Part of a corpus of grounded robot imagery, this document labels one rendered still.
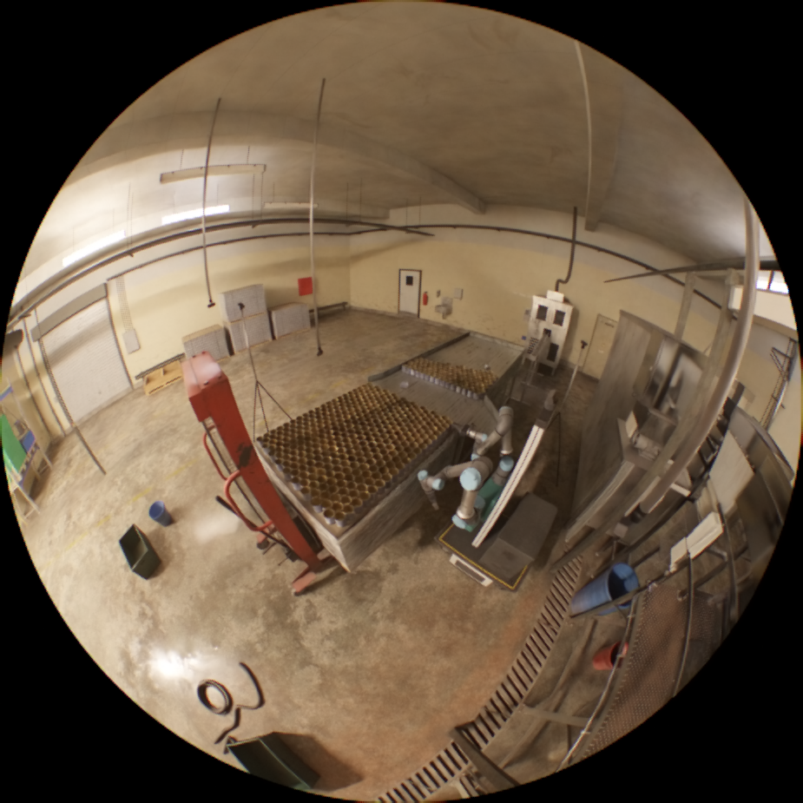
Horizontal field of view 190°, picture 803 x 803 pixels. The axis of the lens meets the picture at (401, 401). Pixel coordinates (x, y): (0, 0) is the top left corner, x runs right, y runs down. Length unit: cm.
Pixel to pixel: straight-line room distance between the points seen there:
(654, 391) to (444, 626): 247
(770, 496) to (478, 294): 859
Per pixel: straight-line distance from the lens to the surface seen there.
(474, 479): 132
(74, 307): 1011
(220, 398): 107
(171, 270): 979
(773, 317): 128
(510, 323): 849
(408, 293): 1019
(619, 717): 201
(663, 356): 189
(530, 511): 211
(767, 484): 163
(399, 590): 249
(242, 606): 283
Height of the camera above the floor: 243
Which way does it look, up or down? 33 degrees down
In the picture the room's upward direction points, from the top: 2 degrees clockwise
